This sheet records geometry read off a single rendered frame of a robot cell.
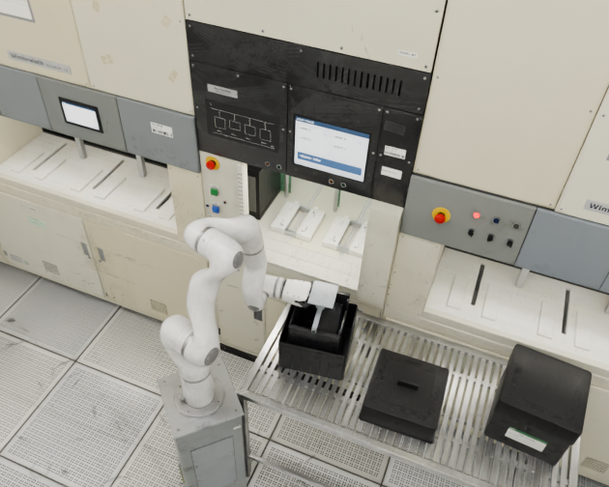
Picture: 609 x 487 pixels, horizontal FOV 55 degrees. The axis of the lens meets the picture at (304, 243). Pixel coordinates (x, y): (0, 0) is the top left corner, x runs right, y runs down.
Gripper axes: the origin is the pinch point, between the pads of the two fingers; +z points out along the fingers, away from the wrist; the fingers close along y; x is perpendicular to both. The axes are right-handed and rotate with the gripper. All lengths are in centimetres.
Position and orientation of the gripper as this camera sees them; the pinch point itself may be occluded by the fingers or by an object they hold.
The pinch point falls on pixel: (321, 297)
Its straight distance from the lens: 230.7
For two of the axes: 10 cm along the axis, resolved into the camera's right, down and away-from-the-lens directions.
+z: 9.7, 2.0, -1.4
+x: 0.4, -7.2, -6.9
